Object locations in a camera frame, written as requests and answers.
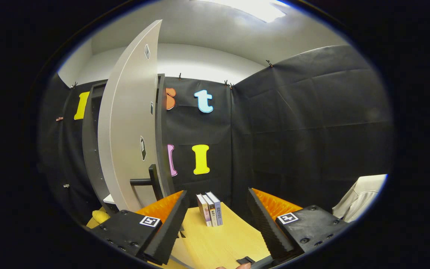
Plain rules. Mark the black backdrop cloth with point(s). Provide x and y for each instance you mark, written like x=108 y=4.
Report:
x=293 y=142

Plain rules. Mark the dark grey cabinet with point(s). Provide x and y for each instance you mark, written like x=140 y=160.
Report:
x=88 y=149

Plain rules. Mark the long ceiling lamp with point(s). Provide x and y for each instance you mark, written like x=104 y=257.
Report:
x=256 y=9

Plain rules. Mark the yellow plush object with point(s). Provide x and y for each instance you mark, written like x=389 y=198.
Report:
x=100 y=216

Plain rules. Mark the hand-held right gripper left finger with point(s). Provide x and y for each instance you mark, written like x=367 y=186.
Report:
x=172 y=228

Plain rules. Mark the beige cabinet door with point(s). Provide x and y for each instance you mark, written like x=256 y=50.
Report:
x=129 y=123

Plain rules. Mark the grey blue book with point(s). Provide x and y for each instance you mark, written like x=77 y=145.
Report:
x=218 y=209

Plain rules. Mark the brown cover book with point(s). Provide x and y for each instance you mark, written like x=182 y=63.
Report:
x=203 y=213

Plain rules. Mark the person's beige clothing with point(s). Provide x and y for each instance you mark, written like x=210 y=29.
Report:
x=360 y=196

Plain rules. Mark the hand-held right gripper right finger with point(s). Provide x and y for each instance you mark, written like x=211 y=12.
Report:
x=265 y=228

